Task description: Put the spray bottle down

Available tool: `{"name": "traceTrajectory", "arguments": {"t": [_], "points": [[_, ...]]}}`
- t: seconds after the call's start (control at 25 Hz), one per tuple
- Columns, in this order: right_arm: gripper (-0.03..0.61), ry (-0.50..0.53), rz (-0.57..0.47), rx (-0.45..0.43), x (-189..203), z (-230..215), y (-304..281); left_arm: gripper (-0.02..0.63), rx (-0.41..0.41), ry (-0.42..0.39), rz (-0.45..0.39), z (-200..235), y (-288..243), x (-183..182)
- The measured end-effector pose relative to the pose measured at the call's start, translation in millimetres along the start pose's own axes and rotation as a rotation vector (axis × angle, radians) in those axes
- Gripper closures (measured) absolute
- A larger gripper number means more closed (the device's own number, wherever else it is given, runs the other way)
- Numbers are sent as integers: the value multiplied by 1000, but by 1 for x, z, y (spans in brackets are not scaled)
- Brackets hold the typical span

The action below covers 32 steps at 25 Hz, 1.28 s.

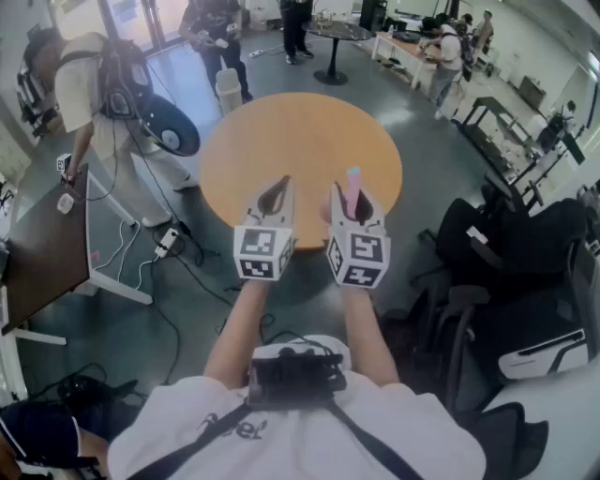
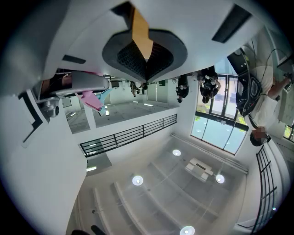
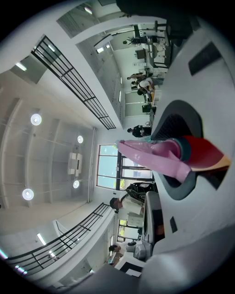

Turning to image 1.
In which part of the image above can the person's right forearm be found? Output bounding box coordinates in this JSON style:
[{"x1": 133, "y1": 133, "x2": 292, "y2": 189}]
[{"x1": 343, "y1": 282, "x2": 402, "y2": 386}]

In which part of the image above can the black and white office chair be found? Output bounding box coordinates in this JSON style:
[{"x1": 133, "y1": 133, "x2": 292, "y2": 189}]
[{"x1": 435, "y1": 243, "x2": 600, "y2": 413}]

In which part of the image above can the black chest-mounted device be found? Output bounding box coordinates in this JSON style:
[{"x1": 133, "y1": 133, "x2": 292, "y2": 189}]
[{"x1": 247, "y1": 347, "x2": 349, "y2": 410}]

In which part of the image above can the round black pedestal table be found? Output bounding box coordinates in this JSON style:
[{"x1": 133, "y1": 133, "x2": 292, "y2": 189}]
[{"x1": 301, "y1": 20, "x2": 375, "y2": 86}]

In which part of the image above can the person's right hand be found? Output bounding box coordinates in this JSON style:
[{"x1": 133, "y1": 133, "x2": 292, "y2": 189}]
[{"x1": 318, "y1": 195, "x2": 334, "y2": 241}]

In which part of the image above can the white waste bin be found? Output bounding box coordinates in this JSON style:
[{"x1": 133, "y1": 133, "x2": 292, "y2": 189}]
[{"x1": 215, "y1": 67, "x2": 244, "y2": 116}]

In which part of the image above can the person's white t-shirt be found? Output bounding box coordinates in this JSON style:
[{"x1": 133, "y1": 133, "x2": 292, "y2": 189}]
[{"x1": 106, "y1": 333, "x2": 488, "y2": 480}]

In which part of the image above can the black chest strap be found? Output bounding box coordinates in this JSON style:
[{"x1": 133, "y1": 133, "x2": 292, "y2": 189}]
[{"x1": 125, "y1": 398, "x2": 423, "y2": 480}]

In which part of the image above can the black cable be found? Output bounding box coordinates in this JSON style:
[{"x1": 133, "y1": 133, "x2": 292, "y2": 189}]
[{"x1": 126, "y1": 116, "x2": 278, "y2": 390}]

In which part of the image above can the long white table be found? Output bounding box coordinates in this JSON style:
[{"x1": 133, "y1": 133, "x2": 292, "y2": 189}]
[{"x1": 371, "y1": 29, "x2": 452, "y2": 91}]

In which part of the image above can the pink spray bottle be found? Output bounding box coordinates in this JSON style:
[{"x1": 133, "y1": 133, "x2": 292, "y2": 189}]
[{"x1": 345, "y1": 166, "x2": 363, "y2": 220}]

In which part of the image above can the white power cable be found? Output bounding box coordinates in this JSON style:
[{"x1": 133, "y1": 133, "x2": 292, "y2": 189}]
[{"x1": 91, "y1": 218, "x2": 163, "y2": 291}]

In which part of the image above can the person's left forearm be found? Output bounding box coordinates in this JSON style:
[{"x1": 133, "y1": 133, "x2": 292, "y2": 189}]
[{"x1": 202, "y1": 278, "x2": 272, "y2": 391}]

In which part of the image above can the dark brown desk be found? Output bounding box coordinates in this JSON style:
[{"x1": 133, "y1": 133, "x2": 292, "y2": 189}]
[{"x1": 0, "y1": 162, "x2": 154, "y2": 347}]

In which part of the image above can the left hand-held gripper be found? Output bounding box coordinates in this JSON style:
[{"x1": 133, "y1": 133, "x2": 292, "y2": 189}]
[{"x1": 232, "y1": 175, "x2": 297, "y2": 282}]

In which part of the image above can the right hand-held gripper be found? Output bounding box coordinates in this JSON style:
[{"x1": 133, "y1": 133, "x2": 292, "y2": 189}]
[{"x1": 325, "y1": 182, "x2": 392, "y2": 289}]

